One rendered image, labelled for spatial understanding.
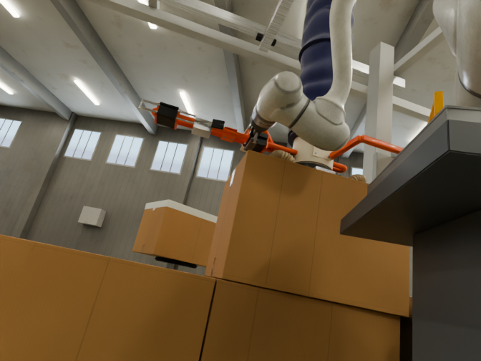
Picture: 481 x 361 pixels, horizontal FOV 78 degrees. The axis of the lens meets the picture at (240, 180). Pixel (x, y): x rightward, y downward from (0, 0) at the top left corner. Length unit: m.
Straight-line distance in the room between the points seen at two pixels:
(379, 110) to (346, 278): 2.19
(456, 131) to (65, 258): 0.82
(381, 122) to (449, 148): 2.59
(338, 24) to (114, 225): 10.04
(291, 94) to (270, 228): 0.39
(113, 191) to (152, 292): 10.20
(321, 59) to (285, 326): 1.05
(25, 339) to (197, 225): 1.66
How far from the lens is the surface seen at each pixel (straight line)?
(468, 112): 0.53
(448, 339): 0.62
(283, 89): 0.83
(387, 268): 1.10
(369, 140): 1.09
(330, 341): 1.01
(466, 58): 0.63
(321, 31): 1.53
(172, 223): 2.27
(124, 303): 0.86
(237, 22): 3.60
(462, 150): 0.39
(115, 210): 10.75
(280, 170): 0.97
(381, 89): 3.16
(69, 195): 11.77
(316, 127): 0.88
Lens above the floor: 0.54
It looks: 19 degrees up
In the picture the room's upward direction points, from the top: 11 degrees clockwise
